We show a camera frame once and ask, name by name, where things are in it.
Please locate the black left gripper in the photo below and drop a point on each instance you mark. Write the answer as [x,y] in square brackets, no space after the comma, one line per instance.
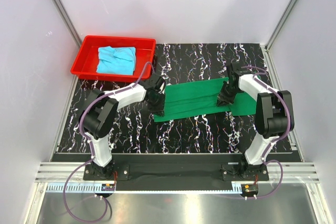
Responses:
[158,110]

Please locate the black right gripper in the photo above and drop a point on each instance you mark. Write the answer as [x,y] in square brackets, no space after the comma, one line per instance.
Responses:
[223,100]

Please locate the green t-shirt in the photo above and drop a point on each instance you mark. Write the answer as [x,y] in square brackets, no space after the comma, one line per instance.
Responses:
[191,99]

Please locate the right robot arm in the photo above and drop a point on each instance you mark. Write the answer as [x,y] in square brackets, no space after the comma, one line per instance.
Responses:
[274,117]

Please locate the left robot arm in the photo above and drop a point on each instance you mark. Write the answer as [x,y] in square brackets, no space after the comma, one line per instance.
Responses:
[99,113]

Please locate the red plastic bin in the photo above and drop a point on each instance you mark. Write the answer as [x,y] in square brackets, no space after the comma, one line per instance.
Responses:
[85,64]

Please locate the blue folded t-shirt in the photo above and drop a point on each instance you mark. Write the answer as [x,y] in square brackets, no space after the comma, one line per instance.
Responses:
[120,60]

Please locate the aluminium front rail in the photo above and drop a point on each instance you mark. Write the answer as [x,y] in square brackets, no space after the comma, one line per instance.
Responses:
[68,177]

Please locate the aluminium frame post right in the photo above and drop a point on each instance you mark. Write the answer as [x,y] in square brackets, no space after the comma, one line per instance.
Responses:
[287,12]

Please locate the aluminium frame post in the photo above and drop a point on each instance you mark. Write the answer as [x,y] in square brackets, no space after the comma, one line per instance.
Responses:
[287,12]
[67,21]

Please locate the aluminium frame post left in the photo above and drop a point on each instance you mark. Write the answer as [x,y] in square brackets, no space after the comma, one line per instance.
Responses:
[67,21]

